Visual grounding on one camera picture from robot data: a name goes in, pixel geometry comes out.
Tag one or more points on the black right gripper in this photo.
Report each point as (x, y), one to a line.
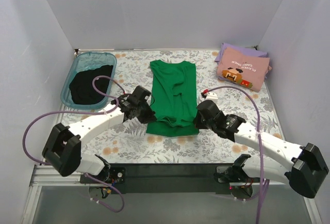
(200, 120)

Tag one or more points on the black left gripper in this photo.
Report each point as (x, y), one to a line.
(146, 111)

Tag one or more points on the green t shirt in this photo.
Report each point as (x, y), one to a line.
(174, 93)

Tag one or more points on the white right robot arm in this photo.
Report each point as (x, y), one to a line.
(302, 167)

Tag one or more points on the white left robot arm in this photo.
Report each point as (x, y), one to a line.
(63, 149)

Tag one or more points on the black t shirt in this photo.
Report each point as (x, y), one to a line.
(81, 88)

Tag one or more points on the pink folded t shirt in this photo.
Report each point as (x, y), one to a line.
(244, 70)

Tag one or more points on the blue plastic basket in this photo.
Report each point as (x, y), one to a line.
(86, 61)

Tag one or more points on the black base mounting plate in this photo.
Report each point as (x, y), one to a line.
(177, 178)

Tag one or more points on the lavender folded t shirt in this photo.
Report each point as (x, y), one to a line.
(245, 51)

